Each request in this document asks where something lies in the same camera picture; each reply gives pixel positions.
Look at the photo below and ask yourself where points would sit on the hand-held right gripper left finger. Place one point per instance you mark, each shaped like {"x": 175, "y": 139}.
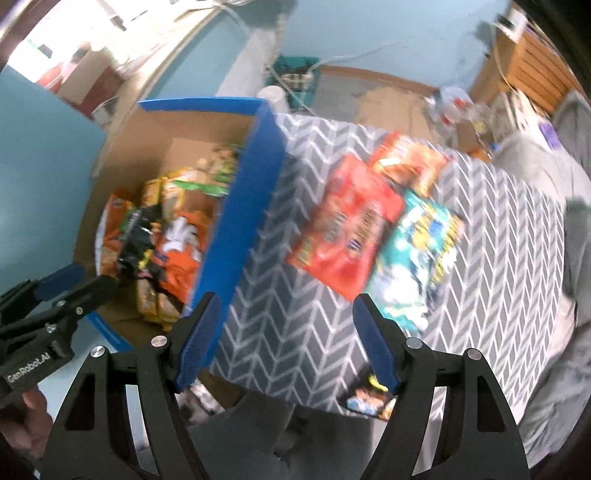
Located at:
{"x": 198, "y": 341}

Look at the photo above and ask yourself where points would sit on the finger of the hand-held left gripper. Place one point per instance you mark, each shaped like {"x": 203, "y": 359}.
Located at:
{"x": 92, "y": 293}
{"x": 60, "y": 281}

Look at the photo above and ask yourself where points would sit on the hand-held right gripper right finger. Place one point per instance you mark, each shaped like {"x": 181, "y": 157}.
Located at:
{"x": 376, "y": 341}

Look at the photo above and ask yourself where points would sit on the long yellow snack packet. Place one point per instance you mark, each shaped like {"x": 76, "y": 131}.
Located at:
{"x": 154, "y": 302}

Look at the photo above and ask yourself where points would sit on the black snack packet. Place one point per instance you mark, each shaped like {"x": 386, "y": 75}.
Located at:
{"x": 364, "y": 401}
{"x": 136, "y": 240}

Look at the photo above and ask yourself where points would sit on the orange snack packet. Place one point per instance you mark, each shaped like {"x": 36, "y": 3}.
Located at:
{"x": 178, "y": 258}
{"x": 115, "y": 217}

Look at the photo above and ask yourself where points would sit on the teal snack packet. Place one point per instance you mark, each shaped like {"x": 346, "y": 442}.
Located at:
{"x": 415, "y": 258}

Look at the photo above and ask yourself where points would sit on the red snack packet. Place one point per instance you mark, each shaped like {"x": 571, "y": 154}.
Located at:
{"x": 346, "y": 230}

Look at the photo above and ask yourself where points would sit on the blue-sided cardboard box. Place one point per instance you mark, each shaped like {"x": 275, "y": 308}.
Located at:
{"x": 249, "y": 194}

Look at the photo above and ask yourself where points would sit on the green snack packet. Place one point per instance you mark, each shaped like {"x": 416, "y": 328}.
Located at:
{"x": 207, "y": 182}

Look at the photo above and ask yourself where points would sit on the orange-red snack packet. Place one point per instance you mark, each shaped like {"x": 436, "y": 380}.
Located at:
{"x": 411, "y": 161}

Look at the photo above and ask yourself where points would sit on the person's left hand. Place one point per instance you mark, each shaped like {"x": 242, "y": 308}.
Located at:
{"x": 27, "y": 420}

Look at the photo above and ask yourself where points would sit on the grey chevron table cloth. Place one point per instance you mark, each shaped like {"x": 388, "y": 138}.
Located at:
{"x": 498, "y": 258}

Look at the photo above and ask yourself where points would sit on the small brown cardboard box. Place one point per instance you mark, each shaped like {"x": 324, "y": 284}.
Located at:
{"x": 87, "y": 78}

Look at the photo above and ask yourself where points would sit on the grey bunched blanket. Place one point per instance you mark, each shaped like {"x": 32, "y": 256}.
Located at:
{"x": 581, "y": 249}

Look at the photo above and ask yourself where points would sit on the grey bed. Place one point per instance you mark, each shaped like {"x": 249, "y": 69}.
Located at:
{"x": 531, "y": 166}

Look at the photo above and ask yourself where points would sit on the clear plastic bottle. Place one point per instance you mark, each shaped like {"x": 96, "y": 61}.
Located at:
{"x": 455, "y": 106}

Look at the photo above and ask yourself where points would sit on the purple soft item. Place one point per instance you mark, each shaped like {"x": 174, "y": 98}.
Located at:
{"x": 550, "y": 134}

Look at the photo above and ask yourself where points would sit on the white power strip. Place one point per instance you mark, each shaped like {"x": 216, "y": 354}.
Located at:
{"x": 298, "y": 81}

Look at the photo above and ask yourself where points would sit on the teal basket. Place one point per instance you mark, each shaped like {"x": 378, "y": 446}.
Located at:
{"x": 295, "y": 64}

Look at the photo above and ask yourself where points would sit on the grey pillow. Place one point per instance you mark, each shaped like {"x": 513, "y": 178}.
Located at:
{"x": 575, "y": 120}

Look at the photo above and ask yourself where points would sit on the wooden headboard shelf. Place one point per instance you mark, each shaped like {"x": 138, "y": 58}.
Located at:
{"x": 531, "y": 69}

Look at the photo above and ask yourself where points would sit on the white plug adapter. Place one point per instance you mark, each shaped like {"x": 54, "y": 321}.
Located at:
{"x": 511, "y": 22}

